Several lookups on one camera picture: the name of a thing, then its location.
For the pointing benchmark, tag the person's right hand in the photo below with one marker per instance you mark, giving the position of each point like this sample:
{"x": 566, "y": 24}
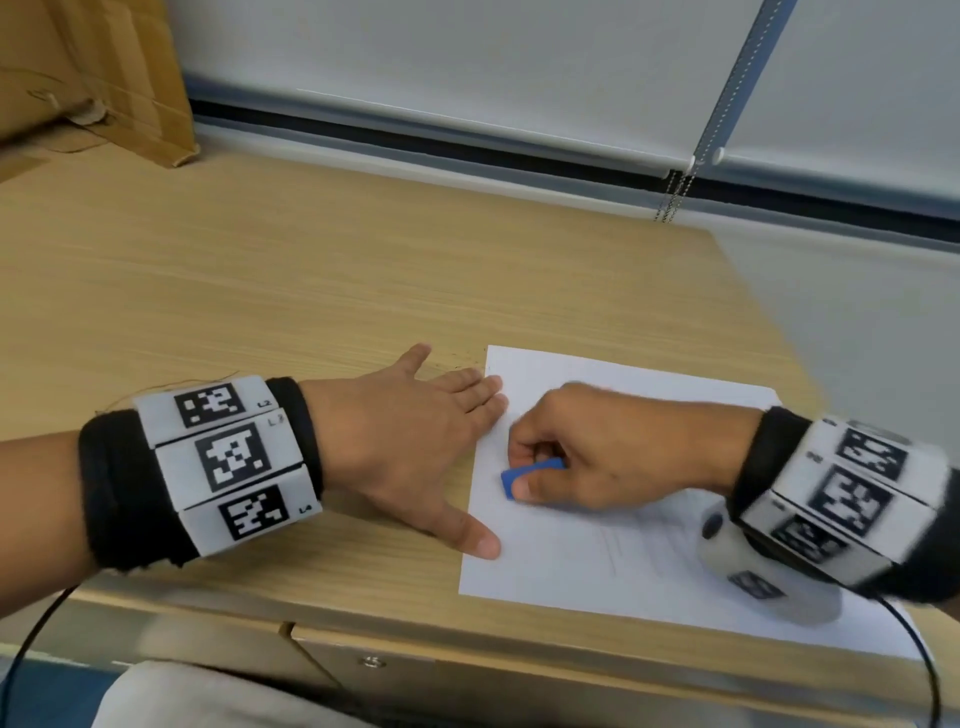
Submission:
{"x": 637, "y": 450}

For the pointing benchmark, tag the person's left hand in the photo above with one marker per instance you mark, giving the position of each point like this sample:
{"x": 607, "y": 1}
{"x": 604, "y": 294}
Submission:
{"x": 390, "y": 442}

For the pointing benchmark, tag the blue eraser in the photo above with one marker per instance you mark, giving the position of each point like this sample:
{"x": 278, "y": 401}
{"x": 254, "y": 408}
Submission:
{"x": 510, "y": 480}

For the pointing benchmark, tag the white paper sheet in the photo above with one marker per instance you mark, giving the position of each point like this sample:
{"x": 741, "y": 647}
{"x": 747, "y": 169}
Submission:
{"x": 562, "y": 570}

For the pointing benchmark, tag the person's left forearm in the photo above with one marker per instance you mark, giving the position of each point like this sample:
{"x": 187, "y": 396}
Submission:
{"x": 37, "y": 517}

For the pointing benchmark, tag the wooden desk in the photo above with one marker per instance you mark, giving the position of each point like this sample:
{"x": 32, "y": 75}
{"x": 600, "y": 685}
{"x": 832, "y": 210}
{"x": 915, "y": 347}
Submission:
{"x": 300, "y": 262}

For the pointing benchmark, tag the black left wristband with markers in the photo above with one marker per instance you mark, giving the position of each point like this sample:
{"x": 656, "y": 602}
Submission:
{"x": 225, "y": 465}

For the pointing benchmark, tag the black wristband with markers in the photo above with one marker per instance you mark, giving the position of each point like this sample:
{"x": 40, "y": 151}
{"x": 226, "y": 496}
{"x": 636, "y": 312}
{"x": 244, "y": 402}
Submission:
{"x": 225, "y": 465}
{"x": 847, "y": 502}

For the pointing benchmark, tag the black right wristband with markers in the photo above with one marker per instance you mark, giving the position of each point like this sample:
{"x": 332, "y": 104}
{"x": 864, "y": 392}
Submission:
{"x": 847, "y": 502}

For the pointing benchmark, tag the small metal drawer lock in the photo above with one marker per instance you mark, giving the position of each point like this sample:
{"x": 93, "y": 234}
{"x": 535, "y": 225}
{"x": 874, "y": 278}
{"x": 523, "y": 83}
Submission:
{"x": 371, "y": 661}

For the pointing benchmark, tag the wooden drawer front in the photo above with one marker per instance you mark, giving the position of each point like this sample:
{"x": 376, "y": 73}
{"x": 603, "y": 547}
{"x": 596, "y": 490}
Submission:
{"x": 600, "y": 690}

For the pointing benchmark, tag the wooden cabinet door panel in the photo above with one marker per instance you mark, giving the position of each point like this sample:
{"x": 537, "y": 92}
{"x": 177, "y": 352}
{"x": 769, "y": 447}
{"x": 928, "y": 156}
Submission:
{"x": 187, "y": 637}

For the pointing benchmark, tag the wide white roller blind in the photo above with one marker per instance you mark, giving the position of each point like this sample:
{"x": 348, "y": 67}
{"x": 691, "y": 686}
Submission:
{"x": 450, "y": 52}

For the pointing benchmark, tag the narrow white roller blind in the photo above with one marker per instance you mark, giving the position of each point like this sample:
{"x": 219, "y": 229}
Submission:
{"x": 862, "y": 82}

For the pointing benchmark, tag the brown cardboard box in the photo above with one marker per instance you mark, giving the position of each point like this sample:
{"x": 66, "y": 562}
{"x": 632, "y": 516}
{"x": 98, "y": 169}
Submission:
{"x": 97, "y": 67}

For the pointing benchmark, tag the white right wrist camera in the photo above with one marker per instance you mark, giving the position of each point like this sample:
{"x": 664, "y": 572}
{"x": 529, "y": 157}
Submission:
{"x": 787, "y": 592}

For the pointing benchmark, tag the dark window frame rail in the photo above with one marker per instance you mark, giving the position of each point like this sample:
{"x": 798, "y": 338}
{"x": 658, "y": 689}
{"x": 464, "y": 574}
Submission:
{"x": 450, "y": 154}

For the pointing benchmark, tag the blue window post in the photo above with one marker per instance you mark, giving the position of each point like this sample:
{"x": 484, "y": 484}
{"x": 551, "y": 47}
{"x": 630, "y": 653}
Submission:
{"x": 742, "y": 67}

